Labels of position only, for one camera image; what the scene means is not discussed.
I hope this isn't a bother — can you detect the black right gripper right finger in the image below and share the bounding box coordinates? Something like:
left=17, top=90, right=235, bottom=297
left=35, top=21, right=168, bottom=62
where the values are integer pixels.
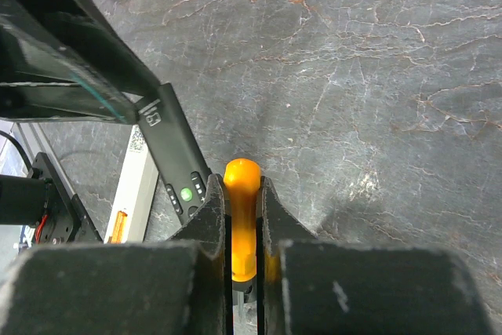
left=256, top=178, right=493, bottom=334

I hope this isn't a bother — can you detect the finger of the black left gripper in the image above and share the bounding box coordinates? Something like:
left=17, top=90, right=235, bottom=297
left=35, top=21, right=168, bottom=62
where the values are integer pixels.
left=1, top=0, right=159, bottom=124

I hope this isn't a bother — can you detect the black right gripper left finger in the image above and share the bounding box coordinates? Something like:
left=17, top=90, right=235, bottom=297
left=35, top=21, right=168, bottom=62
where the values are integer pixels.
left=1, top=174, right=233, bottom=334

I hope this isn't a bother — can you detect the black remote control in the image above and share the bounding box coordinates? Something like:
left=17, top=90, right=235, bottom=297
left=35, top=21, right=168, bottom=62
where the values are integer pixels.
left=136, top=84, right=211, bottom=224

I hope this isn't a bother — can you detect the orange handle screwdriver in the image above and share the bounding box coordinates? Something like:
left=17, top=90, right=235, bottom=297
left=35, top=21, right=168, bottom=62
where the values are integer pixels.
left=224, top=158, right=278, bottom=322

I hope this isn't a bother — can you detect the white remote control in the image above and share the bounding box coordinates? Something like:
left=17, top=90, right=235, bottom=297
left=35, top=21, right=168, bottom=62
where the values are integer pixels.
left=104, top=125, right=158, bottom=243

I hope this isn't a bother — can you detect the orange battery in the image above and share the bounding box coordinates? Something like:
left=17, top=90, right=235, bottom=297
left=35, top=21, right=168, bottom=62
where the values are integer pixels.
left=107, top=211, right=128, bottom=243

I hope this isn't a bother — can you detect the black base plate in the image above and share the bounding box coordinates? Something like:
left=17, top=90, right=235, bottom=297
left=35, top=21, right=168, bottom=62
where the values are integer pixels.
left=31, top=152, right=103, bottom=245

